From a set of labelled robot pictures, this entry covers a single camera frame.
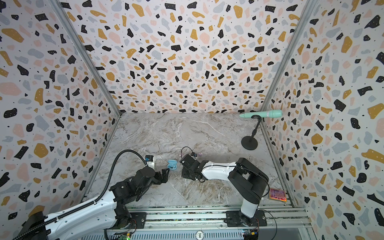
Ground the blue earbud charging case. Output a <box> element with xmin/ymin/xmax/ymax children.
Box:
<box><xmin>167</xmin><ymin>160</ymin><xmax>178</xmax><ymax>170</ymax></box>

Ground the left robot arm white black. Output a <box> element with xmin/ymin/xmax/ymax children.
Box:
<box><xmin>16</xmin><ymin>167</ymin><xmax>170</xmax><ymax>240</ymax></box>

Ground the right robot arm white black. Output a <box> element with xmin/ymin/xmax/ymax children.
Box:
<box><xmin>180</xmin><ymin>155</ymin><xmax>270</xmax><ymax>219</ymax></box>

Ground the black microphone stand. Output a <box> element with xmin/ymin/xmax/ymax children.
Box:
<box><xmin>241</xmin><ymin>115</ymin><xmax>262</xmax><ymax>151</ymax></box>

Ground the pink orange card box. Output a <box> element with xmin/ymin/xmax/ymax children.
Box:
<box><xmin>269</xmin><ymin>189</ymin><xmax>287</xmax><ymax>202</ymax></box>

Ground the poker chip on rail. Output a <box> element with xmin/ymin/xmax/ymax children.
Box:
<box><xmin>195</xmin><ymin>231</ymin><xmax>205</xmax><ymax>240</ymax></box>

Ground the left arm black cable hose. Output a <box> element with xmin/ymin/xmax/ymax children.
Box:
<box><xmin>11</xmin><ymin>149</ymin><xmax>148</xmax><ymax>240</ymax></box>

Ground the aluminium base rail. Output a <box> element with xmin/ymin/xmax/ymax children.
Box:
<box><xmin>77</xmin><ymin>206</ymin><xmax>316</xmax><ymax>240</ymax></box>

